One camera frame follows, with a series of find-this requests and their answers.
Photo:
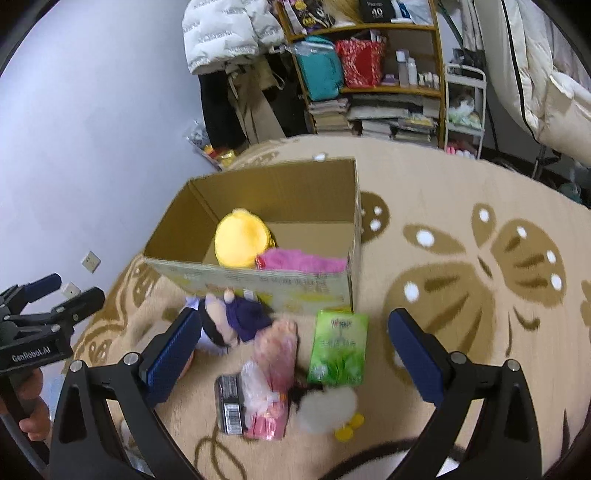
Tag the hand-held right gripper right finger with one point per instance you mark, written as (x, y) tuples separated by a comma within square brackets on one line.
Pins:
[(415, 357)]

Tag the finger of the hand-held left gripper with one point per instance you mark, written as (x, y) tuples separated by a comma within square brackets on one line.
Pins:
[(83, 301), (42, 284)]

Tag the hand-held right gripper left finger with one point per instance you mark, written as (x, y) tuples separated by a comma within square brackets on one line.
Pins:
[(171, 356)]

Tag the black tissue pack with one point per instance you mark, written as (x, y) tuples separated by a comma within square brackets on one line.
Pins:
[(228, 397)]

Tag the green tissue pack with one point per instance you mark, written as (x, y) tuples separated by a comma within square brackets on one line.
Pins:
[(339, 346)]

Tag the doll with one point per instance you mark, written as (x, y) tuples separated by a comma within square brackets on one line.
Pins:
[(249, 316)]

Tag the white plush duck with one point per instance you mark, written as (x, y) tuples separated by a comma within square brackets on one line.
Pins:
[(323, 408)]

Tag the pink tissue pack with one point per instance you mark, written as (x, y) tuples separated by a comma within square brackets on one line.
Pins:
[(277, 364)]

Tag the cardboard box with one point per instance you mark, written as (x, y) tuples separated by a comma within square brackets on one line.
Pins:
[(300, 287)]

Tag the yellow plush toy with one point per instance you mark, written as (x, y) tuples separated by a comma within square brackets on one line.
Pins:
[(240, 240)]

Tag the pink fleece cloth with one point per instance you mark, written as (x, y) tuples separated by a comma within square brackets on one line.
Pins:
[(300, 261)]

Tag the person's left hand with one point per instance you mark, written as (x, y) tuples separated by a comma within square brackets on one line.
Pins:
[(34, 410)]

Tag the clear bag of toys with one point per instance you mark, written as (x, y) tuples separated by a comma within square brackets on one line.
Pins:
[(212, 147)]

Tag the pink packets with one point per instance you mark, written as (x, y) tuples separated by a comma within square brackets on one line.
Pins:
[(459, 151)]

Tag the black trousers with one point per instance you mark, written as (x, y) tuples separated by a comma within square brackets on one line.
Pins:
[(219, 110)]

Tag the wide stack of books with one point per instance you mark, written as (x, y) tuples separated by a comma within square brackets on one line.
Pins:
[(397, 122)]

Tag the light green packets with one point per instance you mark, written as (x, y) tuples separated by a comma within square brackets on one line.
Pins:
[(464, 121)]

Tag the narrow stack of books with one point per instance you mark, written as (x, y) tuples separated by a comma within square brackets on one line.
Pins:
[(330, 115)]

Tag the beige coat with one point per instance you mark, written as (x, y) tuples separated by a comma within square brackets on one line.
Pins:
[(256, 110)]

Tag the white and brown plush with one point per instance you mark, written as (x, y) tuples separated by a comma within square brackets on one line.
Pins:
[(463, 104)]

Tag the white metal cart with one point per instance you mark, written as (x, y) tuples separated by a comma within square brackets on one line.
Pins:
[(482, 92)]

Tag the row of small bottles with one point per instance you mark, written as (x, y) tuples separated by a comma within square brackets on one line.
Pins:
[(429, 81)]

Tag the small purple box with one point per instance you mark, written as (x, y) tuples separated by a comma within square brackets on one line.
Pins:
[(389, 80)]

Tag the black hanging garment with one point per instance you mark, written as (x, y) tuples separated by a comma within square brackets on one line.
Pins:
[(288, 101)]

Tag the short white bottle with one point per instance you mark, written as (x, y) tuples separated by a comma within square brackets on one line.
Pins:
[(412, 74)]

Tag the tall white bottle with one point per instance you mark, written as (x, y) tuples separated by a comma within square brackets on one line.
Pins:
[(401, 69)]

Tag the white puffer jacket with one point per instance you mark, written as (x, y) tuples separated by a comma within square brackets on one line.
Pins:
[(221, 37)]

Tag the red patterned bag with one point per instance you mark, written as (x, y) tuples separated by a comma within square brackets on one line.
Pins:
[(360, 64)]

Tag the teal bag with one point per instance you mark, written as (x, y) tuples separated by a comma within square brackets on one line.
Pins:
[(318, 74)]

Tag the white bedding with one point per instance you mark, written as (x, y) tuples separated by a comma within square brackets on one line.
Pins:
[(545, 60)]

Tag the wooden bookshelf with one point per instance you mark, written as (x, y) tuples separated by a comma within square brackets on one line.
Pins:
[(364, 28)]

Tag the white plastic bag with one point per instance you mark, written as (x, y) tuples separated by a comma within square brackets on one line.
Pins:
[(415, 11)]

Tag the black box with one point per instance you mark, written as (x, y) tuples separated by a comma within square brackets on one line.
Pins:
[(376, 11)]

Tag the blonde wig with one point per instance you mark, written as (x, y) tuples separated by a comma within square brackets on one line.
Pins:
[(341, 11)]

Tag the colourful printed bag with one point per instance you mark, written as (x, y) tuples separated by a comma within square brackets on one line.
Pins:
[(304, 16)]

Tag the white wall socket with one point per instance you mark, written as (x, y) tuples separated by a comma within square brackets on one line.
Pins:
[(91, 261), (71, 290)]

